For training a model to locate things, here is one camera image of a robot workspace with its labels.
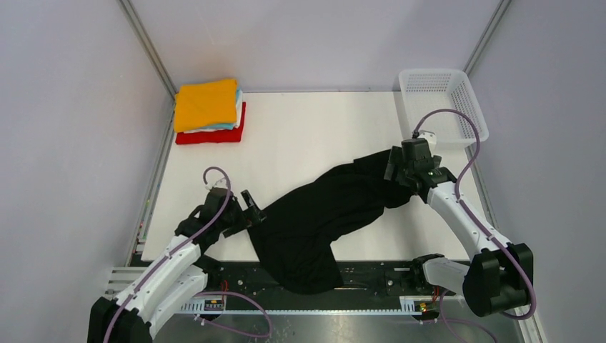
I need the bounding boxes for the red folded t-shirt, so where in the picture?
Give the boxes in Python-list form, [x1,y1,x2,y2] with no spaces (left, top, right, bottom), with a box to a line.
[175,102,247,145]

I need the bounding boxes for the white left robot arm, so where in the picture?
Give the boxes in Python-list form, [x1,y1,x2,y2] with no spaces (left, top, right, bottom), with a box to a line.
[87,187,266,342]

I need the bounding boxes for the orange folded t-shirt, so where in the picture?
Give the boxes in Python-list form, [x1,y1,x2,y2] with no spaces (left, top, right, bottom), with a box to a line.
[174,79,238,133]

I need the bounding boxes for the slotted cable duct rail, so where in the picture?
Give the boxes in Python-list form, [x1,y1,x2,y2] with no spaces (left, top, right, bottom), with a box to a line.
[179,297,427,317]

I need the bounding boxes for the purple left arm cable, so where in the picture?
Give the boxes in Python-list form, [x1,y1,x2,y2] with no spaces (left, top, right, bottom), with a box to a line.
[101,166,274,343]

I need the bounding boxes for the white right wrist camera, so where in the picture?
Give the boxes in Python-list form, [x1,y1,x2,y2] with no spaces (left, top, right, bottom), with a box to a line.
[418,130,437,150]

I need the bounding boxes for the light blue folded t-shirt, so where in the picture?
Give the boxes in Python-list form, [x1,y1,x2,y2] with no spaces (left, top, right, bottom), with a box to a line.
[199,89,243,131]

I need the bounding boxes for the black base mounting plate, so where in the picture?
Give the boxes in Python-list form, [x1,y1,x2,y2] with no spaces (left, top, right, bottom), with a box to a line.
[194,256,444,314]

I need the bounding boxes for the white plastic basket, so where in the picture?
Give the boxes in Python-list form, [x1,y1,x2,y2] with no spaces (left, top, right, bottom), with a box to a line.
[398,69,489,149]

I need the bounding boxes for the black t-shirt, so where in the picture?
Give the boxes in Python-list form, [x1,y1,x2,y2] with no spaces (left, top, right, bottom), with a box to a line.
[248,150,413,273]

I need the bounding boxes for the white folded t-shirt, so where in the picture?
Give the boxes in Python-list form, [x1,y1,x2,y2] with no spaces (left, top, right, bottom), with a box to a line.
[186,88,243,134]

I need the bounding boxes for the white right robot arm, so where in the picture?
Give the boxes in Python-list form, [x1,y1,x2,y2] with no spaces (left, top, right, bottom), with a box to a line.
[384,138,537,320]

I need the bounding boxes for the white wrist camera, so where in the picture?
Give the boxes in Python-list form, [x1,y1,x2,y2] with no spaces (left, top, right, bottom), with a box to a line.
[206,178,227,191]
[418,130,437,150]

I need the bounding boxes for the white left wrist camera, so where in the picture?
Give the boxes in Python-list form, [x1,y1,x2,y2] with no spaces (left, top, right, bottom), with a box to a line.
[206,178,227,191]

